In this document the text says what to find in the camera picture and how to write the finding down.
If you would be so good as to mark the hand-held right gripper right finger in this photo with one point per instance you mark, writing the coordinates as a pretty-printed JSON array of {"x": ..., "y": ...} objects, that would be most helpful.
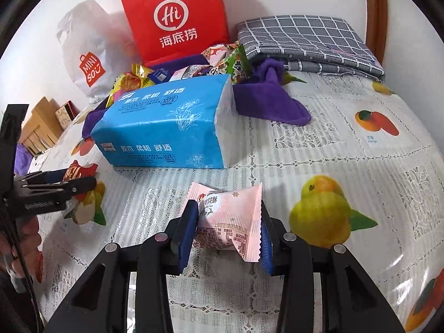
[{"x": 266, "y": 249}]

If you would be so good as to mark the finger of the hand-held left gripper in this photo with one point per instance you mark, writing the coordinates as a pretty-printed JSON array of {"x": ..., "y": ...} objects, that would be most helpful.
[
  {"x": 69, "y": 186},
  {"x": 45, "y": 177}
]

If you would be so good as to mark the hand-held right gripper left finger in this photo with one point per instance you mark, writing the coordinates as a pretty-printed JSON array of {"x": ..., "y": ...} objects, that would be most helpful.
[{"x": 189, "y": 232}]

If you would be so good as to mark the red snack packet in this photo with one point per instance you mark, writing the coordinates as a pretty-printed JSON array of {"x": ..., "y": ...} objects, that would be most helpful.
[{"x": 78, "y": 171}]

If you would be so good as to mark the pink white pastry packet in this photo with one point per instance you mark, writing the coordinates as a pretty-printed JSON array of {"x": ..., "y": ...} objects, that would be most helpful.
[
  {"x": 229, "y": 222},
  {"x": 187, "y": 71}
]

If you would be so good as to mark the pink yellow snack packet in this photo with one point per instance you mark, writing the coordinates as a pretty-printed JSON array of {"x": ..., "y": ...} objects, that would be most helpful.
[{"x": 126, "y": 86}]

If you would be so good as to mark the small blue snack packet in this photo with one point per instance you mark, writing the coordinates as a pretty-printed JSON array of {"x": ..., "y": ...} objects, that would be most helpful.
[{"x": 160, "y": 73}]

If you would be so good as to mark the purple towel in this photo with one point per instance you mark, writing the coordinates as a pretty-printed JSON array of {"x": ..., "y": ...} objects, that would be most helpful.
[{"x": 267, "y": 100}]

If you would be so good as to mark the green triangular snack packet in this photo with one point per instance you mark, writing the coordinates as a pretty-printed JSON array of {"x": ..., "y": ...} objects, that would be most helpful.
[{"x": 237, "y": 66}]

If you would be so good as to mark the pink panda snack packet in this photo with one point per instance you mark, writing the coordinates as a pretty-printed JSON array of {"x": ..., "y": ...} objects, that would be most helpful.
[{"x": 216, "y": 53}]

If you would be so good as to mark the person's left hand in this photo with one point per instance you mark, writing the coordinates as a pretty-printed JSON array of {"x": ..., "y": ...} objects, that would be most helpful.
[{"x": 29, "y": 239}]

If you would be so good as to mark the purple fuzzy cloth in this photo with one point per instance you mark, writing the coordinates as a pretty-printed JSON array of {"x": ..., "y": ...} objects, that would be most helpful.
[{"x": 22, "y": 156}]

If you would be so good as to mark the light wooden furniture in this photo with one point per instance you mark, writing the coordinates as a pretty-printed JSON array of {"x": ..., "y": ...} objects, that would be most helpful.
[{"x": 38, "y": 125}]

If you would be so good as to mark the fruit print tablecloth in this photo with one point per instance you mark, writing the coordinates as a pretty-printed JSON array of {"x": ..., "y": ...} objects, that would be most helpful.
[{"x": 347, "y": 180}]

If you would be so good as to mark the blue tissue pack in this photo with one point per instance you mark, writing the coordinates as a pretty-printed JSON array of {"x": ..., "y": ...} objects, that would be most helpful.
[{"x": 156, "y": 125}]

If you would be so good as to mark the white plastic bag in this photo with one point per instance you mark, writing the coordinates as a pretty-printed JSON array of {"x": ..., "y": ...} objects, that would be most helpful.
[{"x": 79, "y": 41}]

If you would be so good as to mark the red paper bag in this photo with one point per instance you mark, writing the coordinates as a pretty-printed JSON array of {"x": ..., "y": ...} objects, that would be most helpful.
[{"x": 173, "y": 20}]

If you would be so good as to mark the grey checked folded cloth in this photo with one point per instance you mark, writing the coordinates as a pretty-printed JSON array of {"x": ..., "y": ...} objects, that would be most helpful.
[{"x": 305, "y": 41}]

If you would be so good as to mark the brown wooden door frame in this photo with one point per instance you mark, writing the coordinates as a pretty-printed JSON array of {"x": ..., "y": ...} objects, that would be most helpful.
[{"x": 376, "y": 14}]

